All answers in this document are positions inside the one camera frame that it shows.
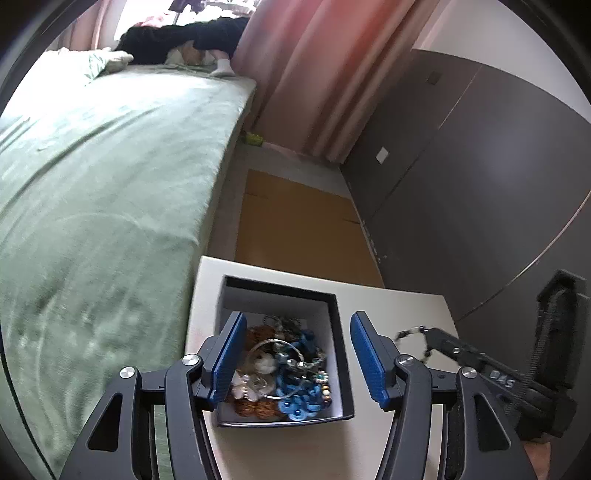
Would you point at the black jewelry box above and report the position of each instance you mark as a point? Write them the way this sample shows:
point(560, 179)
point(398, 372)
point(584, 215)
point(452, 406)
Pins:
point(277, 300)

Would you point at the person's right forearm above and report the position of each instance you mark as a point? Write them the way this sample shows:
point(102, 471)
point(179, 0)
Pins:
point(538, 461)

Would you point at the white wall socket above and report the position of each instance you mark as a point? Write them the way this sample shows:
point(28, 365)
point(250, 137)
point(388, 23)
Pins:
point(383, 154)

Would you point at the brown cardboard sheet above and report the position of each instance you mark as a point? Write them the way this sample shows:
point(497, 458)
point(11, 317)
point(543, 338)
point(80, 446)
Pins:
point(295, 230)

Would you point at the white shell butterfly brooch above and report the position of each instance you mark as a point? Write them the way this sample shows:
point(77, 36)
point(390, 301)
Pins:
point(244, 387)

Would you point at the white cloth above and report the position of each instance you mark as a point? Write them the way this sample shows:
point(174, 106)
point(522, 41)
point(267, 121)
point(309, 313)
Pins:
point(224, 68)

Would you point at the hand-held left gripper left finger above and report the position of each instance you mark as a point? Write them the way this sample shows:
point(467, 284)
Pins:
point(231, 360)

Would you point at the green bed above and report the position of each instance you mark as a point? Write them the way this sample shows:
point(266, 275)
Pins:
point(101, 184)

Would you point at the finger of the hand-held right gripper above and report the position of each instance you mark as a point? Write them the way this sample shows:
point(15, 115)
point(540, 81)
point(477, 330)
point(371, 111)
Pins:
point(455, 348)

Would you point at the pink curtain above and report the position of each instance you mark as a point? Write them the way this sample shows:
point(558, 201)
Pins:
point(314, 69)

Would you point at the small green toy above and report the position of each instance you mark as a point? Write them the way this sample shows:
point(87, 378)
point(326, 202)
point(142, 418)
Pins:
point(253, 138)

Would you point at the dark clothing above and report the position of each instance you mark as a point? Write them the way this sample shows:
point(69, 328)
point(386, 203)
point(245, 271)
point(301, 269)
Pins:
point(184, 39)

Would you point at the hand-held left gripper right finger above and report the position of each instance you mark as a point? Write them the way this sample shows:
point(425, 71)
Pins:
point(364, 360)

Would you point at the thin silver bangle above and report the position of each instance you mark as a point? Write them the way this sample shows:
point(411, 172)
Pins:
point(301, 357)

